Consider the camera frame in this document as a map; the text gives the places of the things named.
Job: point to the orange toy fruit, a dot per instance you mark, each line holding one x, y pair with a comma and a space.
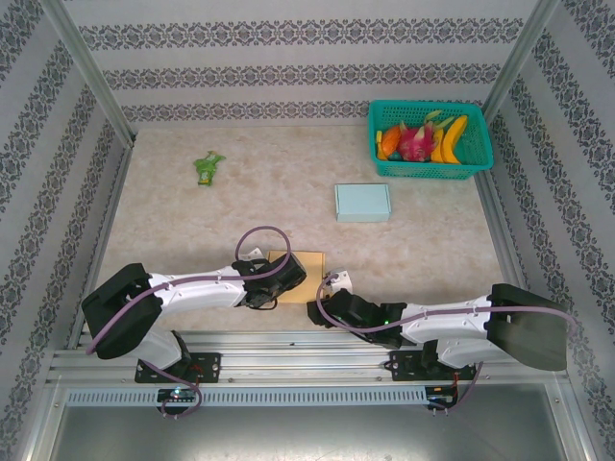
390, 139

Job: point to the yellow toy banana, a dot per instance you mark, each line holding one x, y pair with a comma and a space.
451, 139

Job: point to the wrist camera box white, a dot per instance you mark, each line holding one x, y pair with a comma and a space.
338, 281
251, 254

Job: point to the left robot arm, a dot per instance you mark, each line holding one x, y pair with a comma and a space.
202, 293

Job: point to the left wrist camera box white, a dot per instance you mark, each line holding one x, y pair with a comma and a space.
251, 254

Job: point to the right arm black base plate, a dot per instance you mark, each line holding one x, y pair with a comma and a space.
403, 367

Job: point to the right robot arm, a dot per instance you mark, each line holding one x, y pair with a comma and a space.
447, 319

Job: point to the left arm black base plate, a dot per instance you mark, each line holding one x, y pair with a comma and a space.
211, 365

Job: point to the pink toy dragon fruit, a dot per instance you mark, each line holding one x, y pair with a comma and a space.
415, 144

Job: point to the teal plastic basket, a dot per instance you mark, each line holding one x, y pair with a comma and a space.
473, 153

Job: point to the aluminium frame post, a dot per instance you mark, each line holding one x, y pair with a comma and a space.
520, 57
85, 62

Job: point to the green snack packet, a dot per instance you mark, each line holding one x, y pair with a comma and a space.
207, 165

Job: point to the orange paper box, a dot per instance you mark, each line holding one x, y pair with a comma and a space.
312, 269

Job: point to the yellow toy fruit slice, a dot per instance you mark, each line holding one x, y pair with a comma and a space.
378, 144

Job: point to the light blue paper box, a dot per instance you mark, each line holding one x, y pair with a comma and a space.
362, 201

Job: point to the aluminium mounting rail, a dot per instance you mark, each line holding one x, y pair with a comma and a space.
298, 355

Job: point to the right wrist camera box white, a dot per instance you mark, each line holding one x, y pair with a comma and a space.
338, 281

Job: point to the small dark green toy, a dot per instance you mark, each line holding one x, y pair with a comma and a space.
394, 156

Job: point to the grey sheet metal panel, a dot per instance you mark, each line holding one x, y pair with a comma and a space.
307, 432

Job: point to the aluminium side rail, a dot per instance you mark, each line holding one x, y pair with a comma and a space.
113, 201
497, 216

